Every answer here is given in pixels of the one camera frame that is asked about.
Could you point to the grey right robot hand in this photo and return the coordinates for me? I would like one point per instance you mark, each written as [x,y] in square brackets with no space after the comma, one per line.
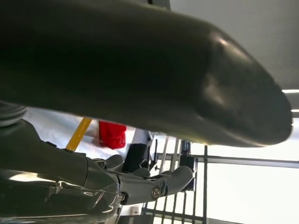
[116,61]

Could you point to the yellow workbench tape grid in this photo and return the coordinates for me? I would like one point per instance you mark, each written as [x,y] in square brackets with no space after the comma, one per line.
[78,134]

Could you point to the red cloth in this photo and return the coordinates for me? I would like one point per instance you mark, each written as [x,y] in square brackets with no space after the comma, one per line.
[112,136]

